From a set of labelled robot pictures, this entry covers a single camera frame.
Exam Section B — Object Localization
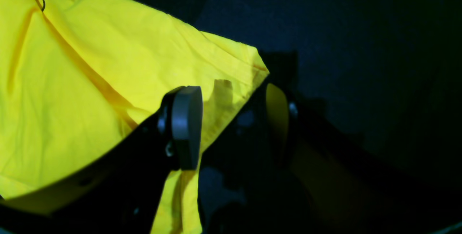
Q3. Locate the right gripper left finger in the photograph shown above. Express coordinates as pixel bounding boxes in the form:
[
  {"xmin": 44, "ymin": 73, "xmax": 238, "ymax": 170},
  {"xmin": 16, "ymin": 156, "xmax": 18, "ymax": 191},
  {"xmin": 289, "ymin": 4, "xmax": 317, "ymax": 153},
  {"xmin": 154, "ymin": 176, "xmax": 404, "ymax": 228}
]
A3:
[{"xmin": 1, "ymin": 86, "xmax": 203, "ymax": 234}]

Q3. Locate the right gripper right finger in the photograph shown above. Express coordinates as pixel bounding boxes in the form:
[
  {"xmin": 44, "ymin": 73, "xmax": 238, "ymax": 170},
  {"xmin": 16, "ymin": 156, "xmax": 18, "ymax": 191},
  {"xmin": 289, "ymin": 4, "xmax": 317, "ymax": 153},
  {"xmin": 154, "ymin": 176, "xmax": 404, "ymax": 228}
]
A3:
[{"xmin": 265, "ymin": 83, "xmax": 461, "ymax": 234}]

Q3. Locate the black table cloth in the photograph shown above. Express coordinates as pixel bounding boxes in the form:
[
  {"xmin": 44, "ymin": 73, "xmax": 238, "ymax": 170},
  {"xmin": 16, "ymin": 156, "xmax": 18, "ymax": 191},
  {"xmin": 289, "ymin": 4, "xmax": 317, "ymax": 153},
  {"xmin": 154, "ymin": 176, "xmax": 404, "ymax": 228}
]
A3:
[{"xmin": 135, "ymin": 0, "xmax": 461, "ymax": 234}]

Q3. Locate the yellow t-shirt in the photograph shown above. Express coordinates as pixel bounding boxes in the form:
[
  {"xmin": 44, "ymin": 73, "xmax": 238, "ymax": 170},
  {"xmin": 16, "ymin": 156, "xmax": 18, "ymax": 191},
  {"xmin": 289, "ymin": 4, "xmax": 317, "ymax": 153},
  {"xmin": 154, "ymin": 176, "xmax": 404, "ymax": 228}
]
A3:
[{"xmin": 1, "ymin": 0, "xmax": 269, "ymax": 234}]

